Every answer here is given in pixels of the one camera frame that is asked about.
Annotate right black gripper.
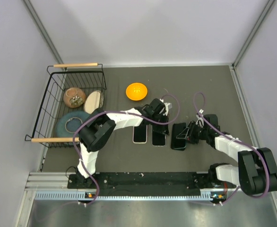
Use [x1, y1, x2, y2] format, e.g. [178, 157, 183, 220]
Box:
[177, 121, 209, 144]

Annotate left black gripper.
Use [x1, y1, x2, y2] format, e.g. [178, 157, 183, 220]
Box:
[150, 112, 169, 136]

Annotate black phone case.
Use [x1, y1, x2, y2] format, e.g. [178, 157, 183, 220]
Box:
[171, 122, 187, 151]

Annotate clear transparent phone case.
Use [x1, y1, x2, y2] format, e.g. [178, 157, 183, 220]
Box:
[151, 132, 166, 148]

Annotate beige phone case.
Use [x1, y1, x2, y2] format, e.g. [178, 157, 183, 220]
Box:
[132, 126, 148, 144]

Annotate teal phone case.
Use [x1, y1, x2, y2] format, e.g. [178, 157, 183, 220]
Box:
[172, 147, 186, 151]

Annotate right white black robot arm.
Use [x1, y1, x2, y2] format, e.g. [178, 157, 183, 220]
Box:
[173, 114, 277, 196]

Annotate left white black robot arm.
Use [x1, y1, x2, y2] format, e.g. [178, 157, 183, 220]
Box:
[77, 98, 172, 188]

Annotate orange bowl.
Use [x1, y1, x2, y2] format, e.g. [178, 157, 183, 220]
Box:
[126, 82, 148, 101]

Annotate beige oval plate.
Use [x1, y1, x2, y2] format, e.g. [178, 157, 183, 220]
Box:
[84, 90, 104, 114]

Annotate brown ceramic vase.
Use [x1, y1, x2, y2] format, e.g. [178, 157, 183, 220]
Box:
[63, 87, 86, 108]

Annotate blue grey ceramic bowl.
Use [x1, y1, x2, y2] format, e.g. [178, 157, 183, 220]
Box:
[55, 111, 90, 138]

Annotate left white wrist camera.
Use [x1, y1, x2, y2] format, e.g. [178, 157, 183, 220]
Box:
[160, 99, 172, 116]

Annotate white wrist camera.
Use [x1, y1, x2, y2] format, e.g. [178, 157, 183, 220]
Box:
[160, 99, 172, 116]
[196, 109, 204, 128]

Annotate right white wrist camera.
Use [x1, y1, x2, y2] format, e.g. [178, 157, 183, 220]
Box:
[196, 109, 204, 128]

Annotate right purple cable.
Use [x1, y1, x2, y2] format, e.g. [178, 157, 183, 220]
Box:
[193, 92, 271, 206]

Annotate purple cable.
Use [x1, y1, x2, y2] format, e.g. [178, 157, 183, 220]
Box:
[193, 92, 271, 206]
[34, 94, 181, 223]

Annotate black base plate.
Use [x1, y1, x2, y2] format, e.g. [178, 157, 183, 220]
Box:
[68, 172, 225, 190]

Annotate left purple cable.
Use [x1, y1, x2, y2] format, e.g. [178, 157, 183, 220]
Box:
[34, 94, 181, 223]

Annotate black wire basket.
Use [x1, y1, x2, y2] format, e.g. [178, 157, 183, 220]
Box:
[25, 63, 106, 148]

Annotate grey cable duct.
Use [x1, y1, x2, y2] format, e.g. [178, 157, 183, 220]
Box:
[35, 191, 225, 201]

